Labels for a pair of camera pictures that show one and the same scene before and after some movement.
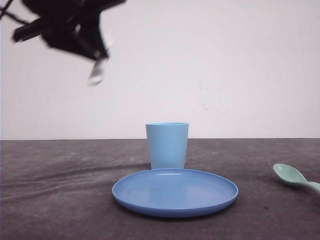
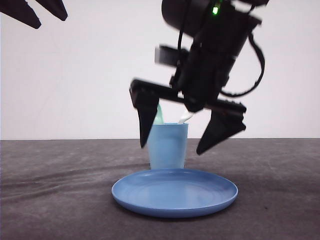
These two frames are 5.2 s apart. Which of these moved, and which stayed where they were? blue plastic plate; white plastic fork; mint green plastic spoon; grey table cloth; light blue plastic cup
Moved: white plastic fork; mint green plastic spoon
Stayed: light blue plastic cup; blue plastic plate; grey table cloth
